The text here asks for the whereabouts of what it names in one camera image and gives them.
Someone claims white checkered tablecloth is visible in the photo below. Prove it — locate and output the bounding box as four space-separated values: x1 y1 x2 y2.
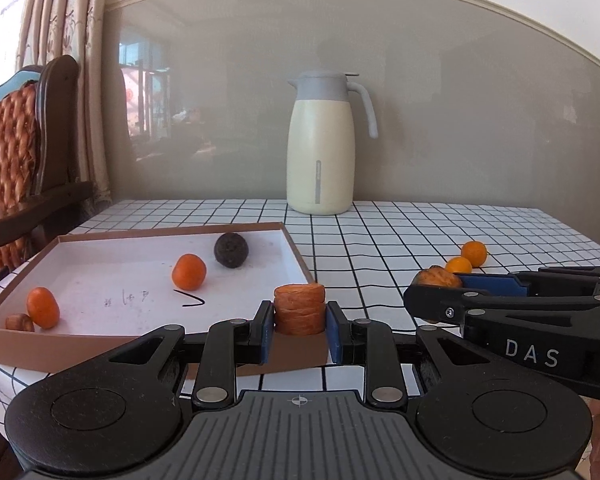
0 199 600 441

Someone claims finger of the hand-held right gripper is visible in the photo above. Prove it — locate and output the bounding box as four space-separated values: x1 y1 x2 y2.
404 285 600 332
457 266 600 297

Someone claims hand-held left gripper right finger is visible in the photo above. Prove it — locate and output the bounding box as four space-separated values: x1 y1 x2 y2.
326 301 521 408

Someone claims orange carrot chunk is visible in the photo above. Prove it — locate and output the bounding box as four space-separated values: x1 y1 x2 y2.
273 283 327 336

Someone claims brown cardboard box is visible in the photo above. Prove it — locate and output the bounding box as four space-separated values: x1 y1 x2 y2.
0 222 330 375

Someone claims cream thermos jug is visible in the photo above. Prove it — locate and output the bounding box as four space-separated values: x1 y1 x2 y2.
286 71 380 216

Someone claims dark wrinkled passion fruit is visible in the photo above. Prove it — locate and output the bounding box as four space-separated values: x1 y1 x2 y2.
214 232 251 267

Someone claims dark wooden wicker chair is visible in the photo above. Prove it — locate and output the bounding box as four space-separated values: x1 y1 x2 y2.
0 55 95 281

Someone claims beige patterned curtain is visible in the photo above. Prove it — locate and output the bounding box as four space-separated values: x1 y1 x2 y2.
0 0 113 206

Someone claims wrinkled dried orange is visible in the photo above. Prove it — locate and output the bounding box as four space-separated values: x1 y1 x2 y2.
414 267 463 291

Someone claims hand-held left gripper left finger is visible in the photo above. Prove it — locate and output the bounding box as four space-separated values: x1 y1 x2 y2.
80 301 276 408

